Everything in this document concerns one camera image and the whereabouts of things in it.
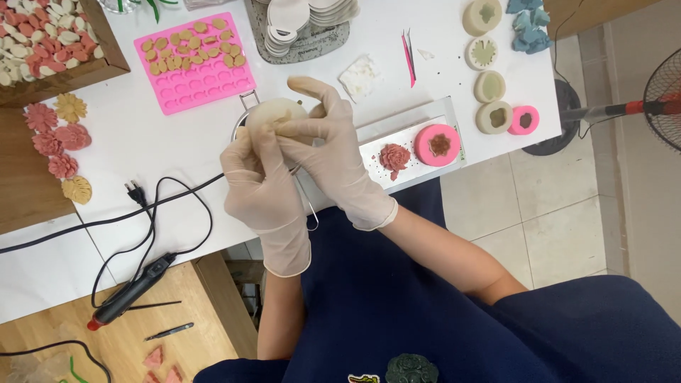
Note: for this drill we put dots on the person's left hand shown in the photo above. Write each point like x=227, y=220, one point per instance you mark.
x=263, y=197

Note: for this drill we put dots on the person's right hand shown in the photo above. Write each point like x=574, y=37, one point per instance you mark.
x=340, y=159

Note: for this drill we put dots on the cream round silicone mould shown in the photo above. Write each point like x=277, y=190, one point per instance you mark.
x=271, y=113

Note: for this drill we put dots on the white perforated board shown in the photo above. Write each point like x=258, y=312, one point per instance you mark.
x=372, y=146

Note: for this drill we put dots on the small steel pot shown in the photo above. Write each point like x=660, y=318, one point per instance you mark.
x=307, y=202

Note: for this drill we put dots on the dark pink wax rose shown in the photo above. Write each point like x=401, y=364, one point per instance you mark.
x=395, y=158

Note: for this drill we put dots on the white crumpled tissue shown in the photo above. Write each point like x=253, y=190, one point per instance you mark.
x=359, y=77

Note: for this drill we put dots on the large pink round mould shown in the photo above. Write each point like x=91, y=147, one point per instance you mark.
x=425, y=151

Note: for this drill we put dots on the pink tweezers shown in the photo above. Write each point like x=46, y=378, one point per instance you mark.
x=408, y=61

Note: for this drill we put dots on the pink silicone mould tray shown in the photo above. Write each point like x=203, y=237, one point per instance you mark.
x=207, y=88

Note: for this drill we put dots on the black tweezers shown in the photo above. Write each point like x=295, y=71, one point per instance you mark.
x=411, y=50

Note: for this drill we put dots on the small white scrap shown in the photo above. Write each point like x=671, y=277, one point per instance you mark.
x=425, y=54

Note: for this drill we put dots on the cream mould with dark hollow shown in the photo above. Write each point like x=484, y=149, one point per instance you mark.
x=484, y=119

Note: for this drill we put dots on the thin black rod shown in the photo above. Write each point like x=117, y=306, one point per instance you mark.
x=154, y=305

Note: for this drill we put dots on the black craft knife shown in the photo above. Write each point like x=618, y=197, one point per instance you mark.
x=170, y=331

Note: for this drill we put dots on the black heating tool red tip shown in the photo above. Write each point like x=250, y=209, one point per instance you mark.
x=130, y=292

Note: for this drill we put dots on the cream mould with heart hollow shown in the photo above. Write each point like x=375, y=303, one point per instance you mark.
x=489, y=86

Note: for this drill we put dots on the group of tan wax pieces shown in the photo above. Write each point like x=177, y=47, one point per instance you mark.
x=186, y=48

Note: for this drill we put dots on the person's navy clothing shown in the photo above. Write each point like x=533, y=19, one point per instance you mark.
x=415, y=319

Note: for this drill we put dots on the cream mould with round flower hollow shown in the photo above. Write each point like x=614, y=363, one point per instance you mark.
x=481, y=53

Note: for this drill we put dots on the small pink silicone mould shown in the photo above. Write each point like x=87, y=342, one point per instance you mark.
x=515, y=125

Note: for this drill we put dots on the yellow wax leaf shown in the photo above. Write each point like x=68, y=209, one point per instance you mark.
x=77, y=190

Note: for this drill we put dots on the cream mould with leaf hollow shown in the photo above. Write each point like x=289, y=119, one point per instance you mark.
x=473, y=21

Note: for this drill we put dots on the pink wax fragments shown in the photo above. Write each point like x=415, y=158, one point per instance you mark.
x=155, y=359

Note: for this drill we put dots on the pink wax flower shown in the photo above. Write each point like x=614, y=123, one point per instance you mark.
x=63, y=166
x=40, y=117
x=73, y=136
x=47, y=143

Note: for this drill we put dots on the yellow wax flower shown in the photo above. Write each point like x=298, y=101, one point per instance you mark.
x=71, y=107

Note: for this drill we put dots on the dark green wax flower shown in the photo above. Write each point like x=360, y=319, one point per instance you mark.
x=410, y=371

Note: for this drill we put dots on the heap of blue wax pieces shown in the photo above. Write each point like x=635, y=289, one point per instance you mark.
x=529, y=34

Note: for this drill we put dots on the black standing fan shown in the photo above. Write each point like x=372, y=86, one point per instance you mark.
x=564, y=101

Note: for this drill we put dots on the glass vase with green stems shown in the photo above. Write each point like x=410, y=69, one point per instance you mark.
x=125, y=5

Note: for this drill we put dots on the wooden box of wax pieces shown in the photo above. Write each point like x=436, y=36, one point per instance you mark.
x=53, y=48

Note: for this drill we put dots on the green stem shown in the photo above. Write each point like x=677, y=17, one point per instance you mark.
x=74, y=372

